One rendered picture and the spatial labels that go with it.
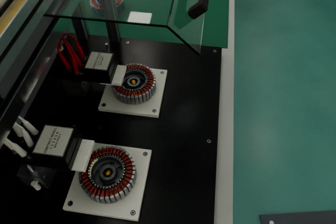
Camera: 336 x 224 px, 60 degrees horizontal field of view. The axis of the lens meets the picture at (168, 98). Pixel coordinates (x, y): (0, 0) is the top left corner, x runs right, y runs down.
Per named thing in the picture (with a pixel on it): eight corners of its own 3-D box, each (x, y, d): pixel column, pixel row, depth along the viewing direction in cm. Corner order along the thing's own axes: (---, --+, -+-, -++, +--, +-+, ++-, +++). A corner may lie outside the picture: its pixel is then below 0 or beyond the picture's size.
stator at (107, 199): (143, 158, 63) (141, 150, 60) (127, 210, 56) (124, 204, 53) (94, 147, 64) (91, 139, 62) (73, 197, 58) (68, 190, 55)
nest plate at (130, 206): (151, 152, 65) (151, 149, 64) (138, 221, 56) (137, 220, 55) (87, 143, 67) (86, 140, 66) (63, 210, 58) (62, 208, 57)
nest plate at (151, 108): (167, 73, 80) (167, 69, 79) (158, 117, 71) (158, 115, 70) (114, 67, 81) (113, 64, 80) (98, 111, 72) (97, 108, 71)
